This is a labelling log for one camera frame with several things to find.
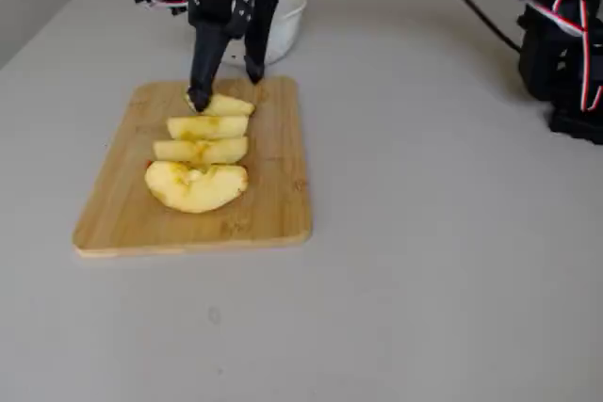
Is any small apple slice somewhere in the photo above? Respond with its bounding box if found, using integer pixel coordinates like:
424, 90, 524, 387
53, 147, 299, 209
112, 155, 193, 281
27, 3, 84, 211
185, 92, 256, 118

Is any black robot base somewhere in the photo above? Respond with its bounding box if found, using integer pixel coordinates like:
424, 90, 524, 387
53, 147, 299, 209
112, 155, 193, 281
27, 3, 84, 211
548, 105, 603, 145

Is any white ceramic bowl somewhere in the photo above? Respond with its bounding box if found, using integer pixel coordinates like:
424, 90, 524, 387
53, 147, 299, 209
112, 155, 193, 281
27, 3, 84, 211
220, 0, 308, 67

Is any wooden cutting board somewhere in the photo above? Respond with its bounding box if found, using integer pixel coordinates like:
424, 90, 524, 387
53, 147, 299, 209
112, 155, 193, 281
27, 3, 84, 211
72, 75, 313, 260

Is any large thick apple slice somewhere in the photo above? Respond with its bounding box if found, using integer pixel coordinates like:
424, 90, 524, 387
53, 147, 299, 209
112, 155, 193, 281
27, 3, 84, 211
143, 159, 250, 215

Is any thick black cable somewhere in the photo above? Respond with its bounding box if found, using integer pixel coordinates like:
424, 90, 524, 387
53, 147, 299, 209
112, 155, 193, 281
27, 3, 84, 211
416, 0, 523, 52

